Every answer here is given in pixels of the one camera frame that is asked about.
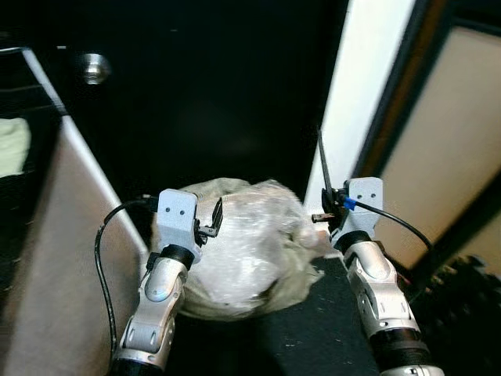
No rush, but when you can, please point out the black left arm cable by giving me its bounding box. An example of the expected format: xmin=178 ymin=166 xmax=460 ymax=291
xmin=94 ymin=196 xmax=161 ymax=357

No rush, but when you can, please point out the beige panel door dark frame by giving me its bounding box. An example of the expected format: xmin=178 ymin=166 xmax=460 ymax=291
xmin=354 ymin=0 xmax=501 ymax=287

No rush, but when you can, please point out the grey kitchen cabinet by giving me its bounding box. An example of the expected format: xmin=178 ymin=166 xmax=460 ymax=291
xmin=0 ymin=49 xmax=151 ymax=376

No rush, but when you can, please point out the black floor mat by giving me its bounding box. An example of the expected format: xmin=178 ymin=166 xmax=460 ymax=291
xmin=168 ymin=257 xmax=412 ymax=376

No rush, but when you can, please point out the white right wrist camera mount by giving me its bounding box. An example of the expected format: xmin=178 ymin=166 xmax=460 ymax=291
xmin=341 ymin=176 xmax=386 ymax=236

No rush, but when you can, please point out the black bristly doormat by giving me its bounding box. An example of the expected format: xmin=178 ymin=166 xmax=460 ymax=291
xmin=413 ymin=255 xmax=501 ymax=376

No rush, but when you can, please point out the silver round door knob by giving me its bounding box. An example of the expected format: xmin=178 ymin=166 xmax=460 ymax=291
xmin=81 ymin=52 xmax=112 ymax=85

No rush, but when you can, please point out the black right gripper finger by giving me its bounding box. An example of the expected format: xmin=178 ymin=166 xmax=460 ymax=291
xmin=317 ymin=129 xmax=336 ymax=200

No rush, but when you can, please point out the black door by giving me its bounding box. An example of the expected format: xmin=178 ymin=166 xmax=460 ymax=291
xmin=23 ymin=0 xmax=349 ymax=236

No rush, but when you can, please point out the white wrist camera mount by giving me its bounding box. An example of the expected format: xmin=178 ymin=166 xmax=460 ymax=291
xmin=341 ymin=176 xmax=386 ymax=236
xmin=155 ymin=188 xmax=206 ymax=253

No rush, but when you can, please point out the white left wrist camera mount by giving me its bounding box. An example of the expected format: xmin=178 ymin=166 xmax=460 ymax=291
xmin=155 ymin=188 xmax=206 ymax=253

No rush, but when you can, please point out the olive sack with bubble wrap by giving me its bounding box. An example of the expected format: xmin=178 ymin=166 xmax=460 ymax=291
xmin=174 ymin=177 xmax=333 ymax=322

